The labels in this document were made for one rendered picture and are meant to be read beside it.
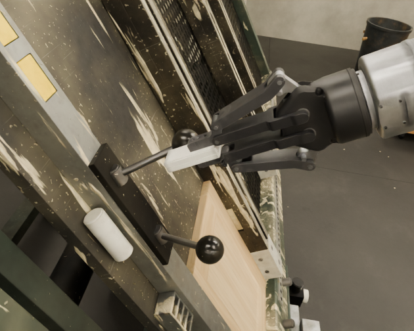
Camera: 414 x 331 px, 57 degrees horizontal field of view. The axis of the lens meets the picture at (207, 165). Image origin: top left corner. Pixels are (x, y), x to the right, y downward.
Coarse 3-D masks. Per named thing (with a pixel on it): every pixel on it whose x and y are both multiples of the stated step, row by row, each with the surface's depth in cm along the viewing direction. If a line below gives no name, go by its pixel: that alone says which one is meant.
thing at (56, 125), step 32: (0, 64) 41; (0, 96) 43; (32, 96) 42; (64, 96) 47; (32, 128) 45; (64, 128) 46; (64, 160) 48; (96, 192) 50; (128, 224) 53; (160, 288) 61; (192, 288) 65; (224, 320) 73
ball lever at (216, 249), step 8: (160, 232) 56; (160, 240) 57; (168, 240) 55; (176, 240) 54; (184, 240) 53; (192, 240) 53; (200, 240) 50; (208, 240) 49; (216, 240) 49; (200, 248) 49; (208, 248) 48; (216, 248) 49; (200, 256) 49; (208, 256) 48; (216, 256) 49; (208, 264) 50
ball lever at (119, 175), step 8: (176, 136) 49; (184, 136) 48; (192, 136) 49; (176, 144) 49; (184, 144) 48; (160, 152) 50; (144, 160) 50; (152, 160) 50; (112, 168) 51; (120, 168) 51; (128, 168) 51; (136, 168) 51; (112, 176) 50; (120, 176) 50; (120, 184) 51
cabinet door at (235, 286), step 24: (216, 192) 95; (216, 216) 91; (240, 240) 102; (192, 264) 73; (216, 264) 83; (240, 264) 98; (216, 288) 80; (240, 288) 93; (264, 288) 111; (240, 312) 89; (264, 312) 105
